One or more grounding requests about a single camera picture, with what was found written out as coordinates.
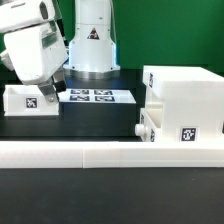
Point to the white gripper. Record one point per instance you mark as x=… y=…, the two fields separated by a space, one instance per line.
x=36 y=54

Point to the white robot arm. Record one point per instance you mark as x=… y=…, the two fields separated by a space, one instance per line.
x=92 y=50

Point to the white L-shaped fence rail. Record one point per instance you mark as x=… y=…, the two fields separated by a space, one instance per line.
x=50 y=154

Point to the white drawer cabinet box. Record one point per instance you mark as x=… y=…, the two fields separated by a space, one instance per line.
x=191 y=100

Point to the white front drawer tray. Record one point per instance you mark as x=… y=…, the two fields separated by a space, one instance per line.
x=149 y=128

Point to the white drawer tray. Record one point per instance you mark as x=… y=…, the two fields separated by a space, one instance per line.
x=149 y=128
x=21 y=100

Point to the printed marker sheet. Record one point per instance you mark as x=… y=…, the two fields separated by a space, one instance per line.
x=97 y=96

